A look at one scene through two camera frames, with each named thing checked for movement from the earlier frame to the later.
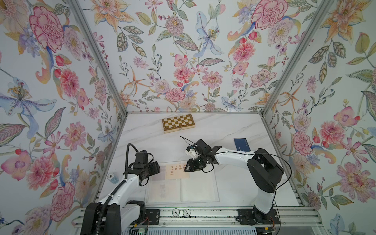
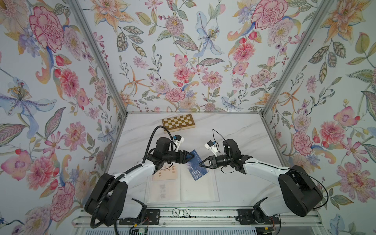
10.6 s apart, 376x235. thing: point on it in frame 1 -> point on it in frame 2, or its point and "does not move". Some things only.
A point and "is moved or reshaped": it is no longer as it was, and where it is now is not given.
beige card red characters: (164, 191) does not move
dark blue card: (242, 145) is moved or reshaped
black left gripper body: (151, 169) -> (172, 157)
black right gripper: (191, 162) -> (213, 161)
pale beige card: (176, 171) is moved or reshaped
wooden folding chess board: (178, 123) does not move
